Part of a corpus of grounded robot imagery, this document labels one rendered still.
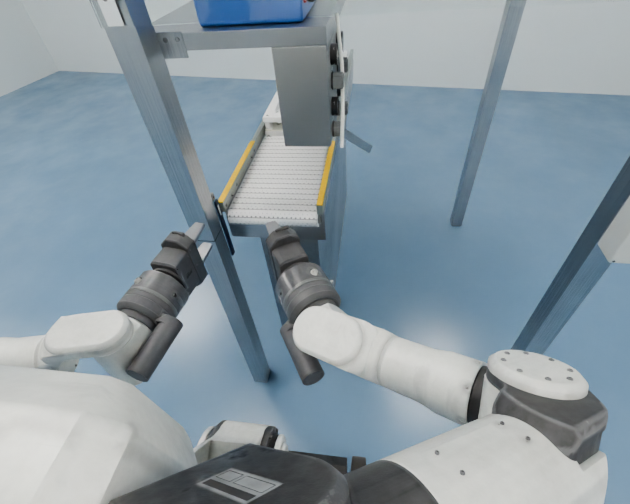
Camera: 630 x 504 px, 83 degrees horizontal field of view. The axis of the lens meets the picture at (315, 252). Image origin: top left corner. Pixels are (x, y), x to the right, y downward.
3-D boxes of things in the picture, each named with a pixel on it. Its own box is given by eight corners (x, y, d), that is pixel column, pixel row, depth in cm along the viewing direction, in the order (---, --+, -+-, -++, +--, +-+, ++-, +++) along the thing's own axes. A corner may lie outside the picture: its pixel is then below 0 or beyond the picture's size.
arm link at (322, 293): (314, 270, 53) (350, 328, 46) (347, 294, 61) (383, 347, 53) (260, 317, 55) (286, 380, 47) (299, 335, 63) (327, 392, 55)
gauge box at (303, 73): (331, 147, 78) (327, 45, 64) (284, 146, 79) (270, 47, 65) (340, 105, 93) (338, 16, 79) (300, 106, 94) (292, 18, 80)
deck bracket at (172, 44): (187, 58, 68) (179, 31, 65) (163, 59, 68) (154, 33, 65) (189, 57, 68) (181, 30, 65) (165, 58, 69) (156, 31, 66)
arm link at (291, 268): (253, 236, 60) (277, 284, 52) (305, 218, 62) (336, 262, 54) (265, 284, 68) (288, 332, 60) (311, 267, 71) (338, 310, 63)
